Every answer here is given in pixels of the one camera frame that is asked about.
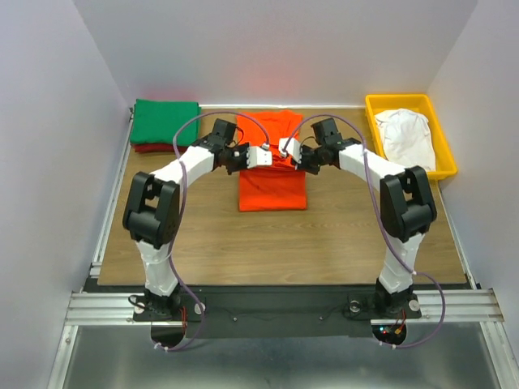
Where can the white t shirt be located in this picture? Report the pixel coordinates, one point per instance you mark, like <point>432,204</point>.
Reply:
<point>406,138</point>

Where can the yellow plastic bin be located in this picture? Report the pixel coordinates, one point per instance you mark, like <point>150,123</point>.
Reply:
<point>420,103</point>

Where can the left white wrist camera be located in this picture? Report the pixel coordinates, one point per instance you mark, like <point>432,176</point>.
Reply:
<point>258,157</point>

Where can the folded green t shirt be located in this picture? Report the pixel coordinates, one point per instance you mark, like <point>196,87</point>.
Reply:
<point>159,121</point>

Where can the aluminium rail frame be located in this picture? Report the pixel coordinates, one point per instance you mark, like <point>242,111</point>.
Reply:
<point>114,310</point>

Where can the folded dark red t shirt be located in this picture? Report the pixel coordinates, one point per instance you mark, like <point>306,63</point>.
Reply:
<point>152,147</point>

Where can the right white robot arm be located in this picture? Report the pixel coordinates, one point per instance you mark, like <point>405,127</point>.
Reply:
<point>401,197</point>

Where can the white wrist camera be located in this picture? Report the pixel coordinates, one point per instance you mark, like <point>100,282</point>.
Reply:
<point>290,147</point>
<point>258,157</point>

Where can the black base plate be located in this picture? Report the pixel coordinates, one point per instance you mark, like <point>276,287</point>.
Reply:
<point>226,312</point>

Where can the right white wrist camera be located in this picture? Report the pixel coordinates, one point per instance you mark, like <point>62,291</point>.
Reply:
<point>290,147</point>

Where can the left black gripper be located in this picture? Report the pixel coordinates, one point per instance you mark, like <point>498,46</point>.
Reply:
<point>243,165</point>

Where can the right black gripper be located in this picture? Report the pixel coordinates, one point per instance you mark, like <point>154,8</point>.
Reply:
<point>303,164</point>

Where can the orange t shirt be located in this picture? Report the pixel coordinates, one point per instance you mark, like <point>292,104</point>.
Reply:
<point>279,186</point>

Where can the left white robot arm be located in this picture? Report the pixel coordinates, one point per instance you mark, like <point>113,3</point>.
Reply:
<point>154,211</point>

